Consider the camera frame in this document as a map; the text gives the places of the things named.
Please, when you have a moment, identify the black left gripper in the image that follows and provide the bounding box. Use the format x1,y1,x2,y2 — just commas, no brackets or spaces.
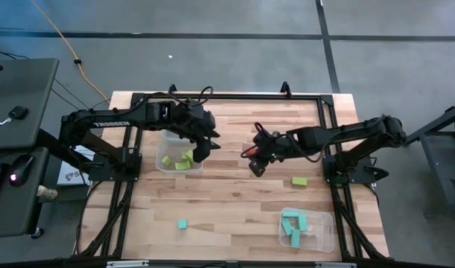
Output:
174,100,222,164

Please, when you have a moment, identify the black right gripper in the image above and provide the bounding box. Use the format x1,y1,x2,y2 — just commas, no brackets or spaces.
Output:
248,130,288,179

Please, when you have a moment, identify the clear plastic bin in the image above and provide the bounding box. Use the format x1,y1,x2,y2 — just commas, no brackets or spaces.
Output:
278,207,335,254
154,136,206,175

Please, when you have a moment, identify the white paper sign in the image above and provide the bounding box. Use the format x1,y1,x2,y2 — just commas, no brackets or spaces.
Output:
57,144,96,187

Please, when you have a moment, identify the beige shoe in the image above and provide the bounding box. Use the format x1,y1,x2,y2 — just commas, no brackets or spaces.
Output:
36,185,59,201

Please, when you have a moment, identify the black metal table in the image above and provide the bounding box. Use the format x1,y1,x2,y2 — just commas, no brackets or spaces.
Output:
398,100,455,217

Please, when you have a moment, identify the black computer mouse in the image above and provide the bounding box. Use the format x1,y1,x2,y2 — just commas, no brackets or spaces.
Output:
7,153,36,188

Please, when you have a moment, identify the black desk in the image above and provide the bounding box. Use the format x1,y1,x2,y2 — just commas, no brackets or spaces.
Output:
0,57,60,239

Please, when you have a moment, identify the white translucent handled bin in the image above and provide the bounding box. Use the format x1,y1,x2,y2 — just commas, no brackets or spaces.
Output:
160,129,189,144

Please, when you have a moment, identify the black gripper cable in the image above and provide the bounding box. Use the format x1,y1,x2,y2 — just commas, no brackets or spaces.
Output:
240,121,273,159
136,86,215,109

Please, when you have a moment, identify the black aluminium table frame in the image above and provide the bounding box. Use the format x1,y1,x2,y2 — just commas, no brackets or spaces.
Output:
72,91,391,261

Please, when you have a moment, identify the silver metal bracket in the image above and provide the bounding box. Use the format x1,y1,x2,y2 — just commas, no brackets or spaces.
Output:
314,262,357,268
106,260,150,268

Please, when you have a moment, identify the black floor cable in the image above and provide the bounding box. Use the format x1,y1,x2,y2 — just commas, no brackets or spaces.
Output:
0,45,31,61
50,77,109,112

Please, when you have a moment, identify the yellow floor cable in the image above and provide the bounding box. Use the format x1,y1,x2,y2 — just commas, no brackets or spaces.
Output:
28,0,111,106

